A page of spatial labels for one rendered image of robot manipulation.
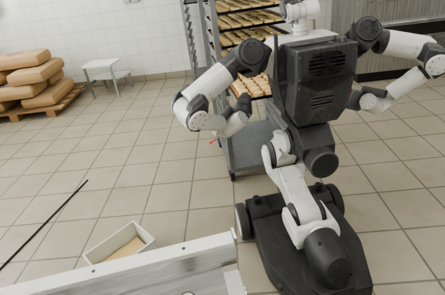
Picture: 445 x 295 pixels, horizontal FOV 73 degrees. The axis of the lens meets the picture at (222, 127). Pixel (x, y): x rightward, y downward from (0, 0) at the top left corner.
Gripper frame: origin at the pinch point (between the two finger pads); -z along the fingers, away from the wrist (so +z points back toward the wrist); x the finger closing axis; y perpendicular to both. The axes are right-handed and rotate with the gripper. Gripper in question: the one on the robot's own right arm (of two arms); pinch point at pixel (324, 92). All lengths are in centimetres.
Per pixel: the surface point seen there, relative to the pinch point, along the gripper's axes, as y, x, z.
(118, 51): -36, -31, -354
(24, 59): 78, -12, -347
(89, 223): 104, -78, -101
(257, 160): -3, -63, -52
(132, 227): 88, -66, -61
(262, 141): -23, -63, -66
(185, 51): -108, -42, -294
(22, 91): 94, -42, -329
